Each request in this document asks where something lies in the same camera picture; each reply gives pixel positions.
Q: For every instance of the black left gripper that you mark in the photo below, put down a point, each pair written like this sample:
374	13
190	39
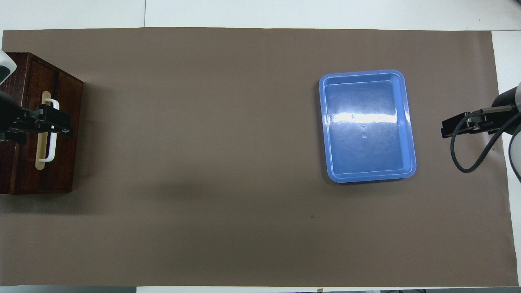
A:
10	120

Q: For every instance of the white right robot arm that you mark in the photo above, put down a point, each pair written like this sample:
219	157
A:
516	158

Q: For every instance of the brown table mat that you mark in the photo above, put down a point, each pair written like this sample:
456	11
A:
203	162

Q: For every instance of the dark wooden drawer cabinet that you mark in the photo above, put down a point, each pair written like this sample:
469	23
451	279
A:
6	171

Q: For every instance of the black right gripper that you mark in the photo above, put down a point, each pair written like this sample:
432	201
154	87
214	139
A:
508	110

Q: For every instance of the blue plastic tray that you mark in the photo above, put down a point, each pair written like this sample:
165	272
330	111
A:
366	130

